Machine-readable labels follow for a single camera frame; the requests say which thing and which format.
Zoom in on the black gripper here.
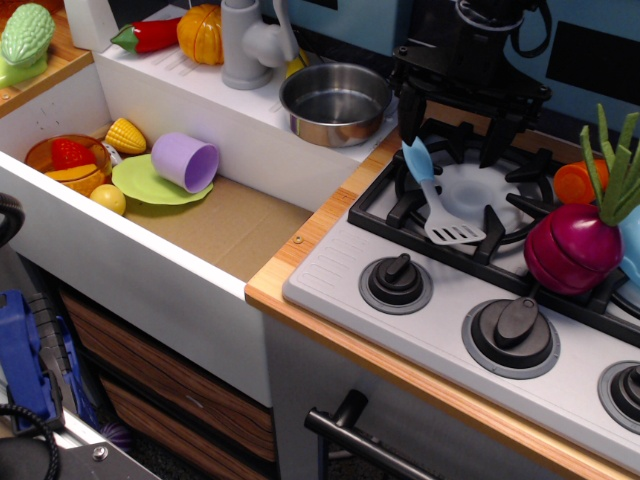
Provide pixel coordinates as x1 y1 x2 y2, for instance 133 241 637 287
390 45 552 168

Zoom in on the blue handled grey spatula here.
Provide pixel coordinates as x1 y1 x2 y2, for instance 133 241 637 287
402 137 486 246

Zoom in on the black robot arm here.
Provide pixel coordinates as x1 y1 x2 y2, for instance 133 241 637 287
390 1 552 168

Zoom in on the stainless steel pan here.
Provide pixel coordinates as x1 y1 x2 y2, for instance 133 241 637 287
279 63 392 148

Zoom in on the black stove grate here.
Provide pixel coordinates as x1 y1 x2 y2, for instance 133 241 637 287
348 119 639 346

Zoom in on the orange toy carrot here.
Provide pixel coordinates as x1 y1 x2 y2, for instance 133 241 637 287
553 161 596 204

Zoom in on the yellow toy banana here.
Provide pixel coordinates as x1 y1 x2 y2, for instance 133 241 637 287
285 49 310 79

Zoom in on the purple toy beet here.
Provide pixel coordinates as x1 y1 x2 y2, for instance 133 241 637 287
524 105 639 296

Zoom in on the left black stove knob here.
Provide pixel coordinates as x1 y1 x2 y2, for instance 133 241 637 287
358 253 433 315

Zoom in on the black stove knob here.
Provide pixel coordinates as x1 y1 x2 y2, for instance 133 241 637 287
461 297 561 380
598 361 639 435
358 253 433 315

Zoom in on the light blue toy pot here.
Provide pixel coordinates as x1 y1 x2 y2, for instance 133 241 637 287
619 206 640 286

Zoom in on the grey toy faucet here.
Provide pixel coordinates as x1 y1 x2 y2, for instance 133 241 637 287
221 0 300 90

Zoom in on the middle black stove knob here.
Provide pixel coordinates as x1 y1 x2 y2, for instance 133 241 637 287
461 297 561 380

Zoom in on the orange toy pumpkin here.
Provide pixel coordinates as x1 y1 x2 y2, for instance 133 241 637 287
177 4 224 66

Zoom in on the purple plastic cup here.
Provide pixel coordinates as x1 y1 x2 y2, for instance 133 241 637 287
151 132 220 194

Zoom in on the right black stove knob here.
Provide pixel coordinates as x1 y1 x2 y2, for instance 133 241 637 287
598 361 639 435

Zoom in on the red toy chili pepper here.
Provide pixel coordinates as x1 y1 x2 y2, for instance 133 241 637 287
111 18 180 54

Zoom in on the green plastic plate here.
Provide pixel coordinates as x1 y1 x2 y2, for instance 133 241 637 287
111 154 213 206

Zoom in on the yellow toy corn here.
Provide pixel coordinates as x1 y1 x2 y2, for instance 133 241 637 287
105 118 147 155

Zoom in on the yellow toy lemon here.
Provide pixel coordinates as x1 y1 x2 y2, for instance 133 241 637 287
89 184 126 215

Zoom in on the white box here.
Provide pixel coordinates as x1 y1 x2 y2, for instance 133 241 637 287
64 0 119 52

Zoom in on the orange transparent bowl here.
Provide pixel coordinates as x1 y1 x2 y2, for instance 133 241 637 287
25 134 112 197

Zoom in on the orange toy fruit slice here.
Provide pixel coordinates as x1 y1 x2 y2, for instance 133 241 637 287
45 165 99 182

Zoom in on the red toy strawberry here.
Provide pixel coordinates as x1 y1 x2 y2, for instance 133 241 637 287
51 138 96 170

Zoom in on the upper wooden drawer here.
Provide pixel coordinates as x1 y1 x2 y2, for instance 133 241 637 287
60 288 277 470

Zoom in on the wooden drawer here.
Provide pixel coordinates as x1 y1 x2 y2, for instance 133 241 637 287
60 288 277 470
100 377 275 479

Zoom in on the lower wooden drawer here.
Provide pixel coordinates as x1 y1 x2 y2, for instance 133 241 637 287
100 377 275 479

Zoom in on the green toy bitter gourd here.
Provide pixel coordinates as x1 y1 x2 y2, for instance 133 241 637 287
1 3 56 89

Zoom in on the blue clamp tool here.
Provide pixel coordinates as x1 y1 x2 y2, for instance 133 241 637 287
1 290 100 430

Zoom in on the black oven door handle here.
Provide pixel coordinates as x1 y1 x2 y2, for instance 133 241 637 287
304 389 438 479

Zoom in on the black cable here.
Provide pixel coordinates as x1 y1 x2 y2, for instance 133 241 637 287
0 402 62 480

